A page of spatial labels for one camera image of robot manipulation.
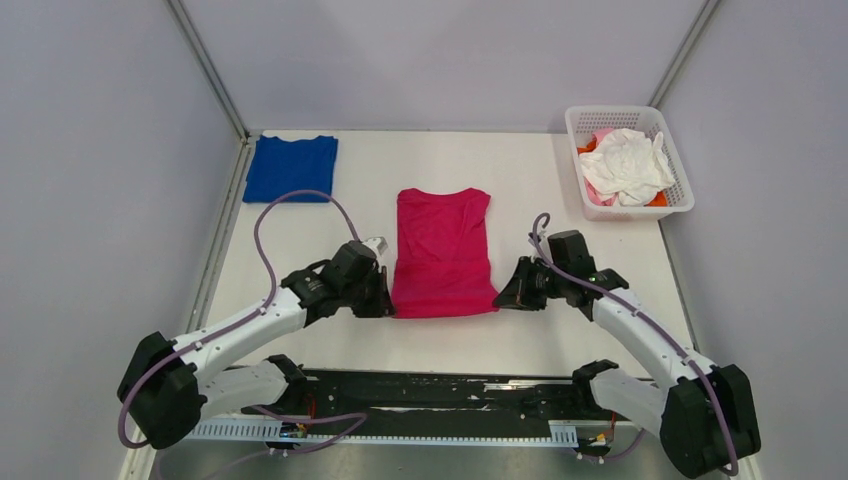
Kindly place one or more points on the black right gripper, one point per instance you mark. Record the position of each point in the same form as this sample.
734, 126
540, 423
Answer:
517, 293

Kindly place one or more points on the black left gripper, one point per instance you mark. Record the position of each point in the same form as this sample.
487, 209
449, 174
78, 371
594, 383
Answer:
382, 305

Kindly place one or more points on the magenta t shirt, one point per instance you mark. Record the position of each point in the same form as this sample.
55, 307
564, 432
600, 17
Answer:
443, 268

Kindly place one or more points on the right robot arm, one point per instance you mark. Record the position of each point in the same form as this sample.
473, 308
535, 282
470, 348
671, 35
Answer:
703, 414

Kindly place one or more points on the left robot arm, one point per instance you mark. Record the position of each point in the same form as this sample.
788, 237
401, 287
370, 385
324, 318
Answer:
170, 386

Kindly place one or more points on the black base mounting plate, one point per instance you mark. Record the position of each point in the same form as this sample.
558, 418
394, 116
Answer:
440, 405

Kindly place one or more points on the crumpled white t shirt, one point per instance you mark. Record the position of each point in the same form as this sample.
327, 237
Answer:
626, 162

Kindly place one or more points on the folded blue t shirt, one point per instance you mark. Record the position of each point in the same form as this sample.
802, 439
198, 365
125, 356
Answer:
280, 167

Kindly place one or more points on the white plastic laundry basket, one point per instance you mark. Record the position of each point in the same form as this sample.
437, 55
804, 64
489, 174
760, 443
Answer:
582, 121

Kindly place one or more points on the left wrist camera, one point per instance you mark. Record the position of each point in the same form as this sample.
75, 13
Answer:
377, 244

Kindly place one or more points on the aluminium frame rail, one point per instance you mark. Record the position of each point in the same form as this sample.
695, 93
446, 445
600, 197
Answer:
191, 34

